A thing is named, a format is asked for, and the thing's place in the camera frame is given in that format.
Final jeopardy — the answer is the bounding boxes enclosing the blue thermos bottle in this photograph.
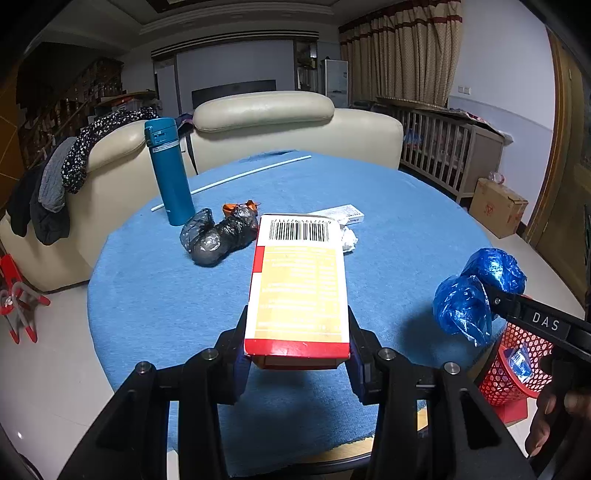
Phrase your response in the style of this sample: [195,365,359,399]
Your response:
[144,117,195,226]

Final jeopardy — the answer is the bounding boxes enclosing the white air conditioner unit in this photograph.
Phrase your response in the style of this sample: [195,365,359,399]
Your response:
[322,58,349,108]

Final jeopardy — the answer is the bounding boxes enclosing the red mesh trash basket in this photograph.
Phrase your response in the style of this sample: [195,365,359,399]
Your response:
[480,324,553,407]

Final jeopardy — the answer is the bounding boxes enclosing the person's right hand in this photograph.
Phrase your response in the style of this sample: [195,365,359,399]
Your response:
[525,383,590,457]

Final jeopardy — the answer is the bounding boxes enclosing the blue and white box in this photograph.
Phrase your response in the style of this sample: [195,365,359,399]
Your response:
[311,204,365,226]

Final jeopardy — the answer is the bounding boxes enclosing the white tissue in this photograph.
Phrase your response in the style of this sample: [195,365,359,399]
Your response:
[341,225,359,254]

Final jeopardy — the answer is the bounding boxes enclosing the blue plastic bag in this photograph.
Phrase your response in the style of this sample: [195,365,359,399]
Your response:
[432,248,527,347]

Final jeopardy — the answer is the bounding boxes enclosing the wooden baby crib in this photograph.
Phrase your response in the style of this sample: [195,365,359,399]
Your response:
[378,97,508,202]

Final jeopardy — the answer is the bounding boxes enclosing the black plastic bag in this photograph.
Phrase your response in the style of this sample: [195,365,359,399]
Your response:
[179,208,259,267]

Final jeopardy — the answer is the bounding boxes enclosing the brown cardboard box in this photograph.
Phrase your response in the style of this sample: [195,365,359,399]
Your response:
[469,178,528,239]

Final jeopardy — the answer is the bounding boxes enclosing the dotted black scarf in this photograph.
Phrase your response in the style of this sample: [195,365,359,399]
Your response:
[61,106,158,194]

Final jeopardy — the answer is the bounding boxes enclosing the blue packet in basket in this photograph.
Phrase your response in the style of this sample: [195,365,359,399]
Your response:
[504,343,533,383]

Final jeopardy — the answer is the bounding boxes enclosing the red and yellow box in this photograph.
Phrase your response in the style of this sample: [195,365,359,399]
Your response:
[243,214,349,370]

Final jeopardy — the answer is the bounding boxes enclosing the white thin rod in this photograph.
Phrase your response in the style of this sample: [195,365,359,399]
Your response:
[150,154,314,213]

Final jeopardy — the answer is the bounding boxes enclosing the grey clothes on sofa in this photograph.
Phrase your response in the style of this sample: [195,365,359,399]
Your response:
[6,137,77,246]

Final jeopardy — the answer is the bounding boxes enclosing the blue round table cloth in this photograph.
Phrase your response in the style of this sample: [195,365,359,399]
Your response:
[86,149,509,478]

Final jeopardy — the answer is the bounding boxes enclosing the beige curtain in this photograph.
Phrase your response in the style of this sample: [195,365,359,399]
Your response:
[339,0,463,107]

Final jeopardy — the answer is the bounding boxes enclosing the red folding stool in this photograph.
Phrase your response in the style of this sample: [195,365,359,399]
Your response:
[1,254,51,344]

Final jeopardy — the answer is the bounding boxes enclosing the orange wrapper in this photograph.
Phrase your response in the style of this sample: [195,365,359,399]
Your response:
[222,200,259,217]

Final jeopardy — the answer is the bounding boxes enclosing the cream leather sofa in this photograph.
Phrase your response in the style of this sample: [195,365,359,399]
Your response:
[1,91,404,291]

